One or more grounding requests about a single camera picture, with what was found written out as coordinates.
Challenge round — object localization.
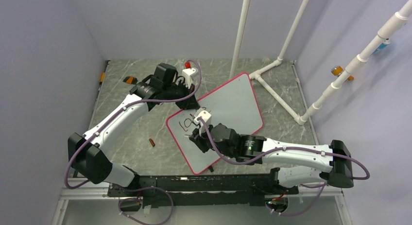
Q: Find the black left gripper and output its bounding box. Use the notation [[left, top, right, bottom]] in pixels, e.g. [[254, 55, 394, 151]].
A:
[[163, 79, 199, 110]]

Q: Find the pink framed whiteboard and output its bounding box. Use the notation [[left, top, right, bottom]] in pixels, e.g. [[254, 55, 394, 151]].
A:
[[166, 73, 264, 175]]

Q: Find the brown marker cap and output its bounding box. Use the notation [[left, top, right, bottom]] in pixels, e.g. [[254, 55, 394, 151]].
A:
[[149, 138, 155, 147]]

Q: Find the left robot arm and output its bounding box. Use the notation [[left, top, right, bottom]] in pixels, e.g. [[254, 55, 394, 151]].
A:
[[64, 60, 202, 196]]

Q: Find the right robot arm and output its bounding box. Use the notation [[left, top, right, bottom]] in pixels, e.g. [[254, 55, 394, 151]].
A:
[[189, 124, 354, 193]]

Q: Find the orange black tool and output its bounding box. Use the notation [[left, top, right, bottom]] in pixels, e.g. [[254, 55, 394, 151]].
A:
[[123, 76, 138, 85]]

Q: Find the yellow black screwdriver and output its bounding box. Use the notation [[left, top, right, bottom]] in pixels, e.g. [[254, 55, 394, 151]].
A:
[[98, 60, 110, 92]]

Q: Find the white PVC pipe right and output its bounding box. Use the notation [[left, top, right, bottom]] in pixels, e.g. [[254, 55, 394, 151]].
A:
[[296, 0, 412, 125]]

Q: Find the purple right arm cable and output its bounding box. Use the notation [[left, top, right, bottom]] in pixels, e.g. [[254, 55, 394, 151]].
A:
[[197, 116, 371, 217]]

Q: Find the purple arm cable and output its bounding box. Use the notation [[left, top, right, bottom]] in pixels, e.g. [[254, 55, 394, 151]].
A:
[[197, 116, 371, 217], [64, 59, 203, 190]]

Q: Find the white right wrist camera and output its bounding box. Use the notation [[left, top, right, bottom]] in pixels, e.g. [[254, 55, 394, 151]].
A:
[[192, 109, 212, 137]]

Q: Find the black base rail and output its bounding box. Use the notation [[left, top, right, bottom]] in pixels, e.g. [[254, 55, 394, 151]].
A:
[[107, 173, 299, 208]]

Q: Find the white PVC pipe frame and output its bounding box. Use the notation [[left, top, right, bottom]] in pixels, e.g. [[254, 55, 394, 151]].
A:
[[229, 0, 309, 125]]

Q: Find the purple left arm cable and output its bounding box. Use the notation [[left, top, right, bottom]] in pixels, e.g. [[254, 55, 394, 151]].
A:
[[64, 59, 203, 190]]

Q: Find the orange wall knob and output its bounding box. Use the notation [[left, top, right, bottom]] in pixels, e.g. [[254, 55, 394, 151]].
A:
[[331, 66, 354, 81]]

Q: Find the blue wall clip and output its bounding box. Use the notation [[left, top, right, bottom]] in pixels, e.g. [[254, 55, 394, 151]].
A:
[[373, 38, 391, 54]]

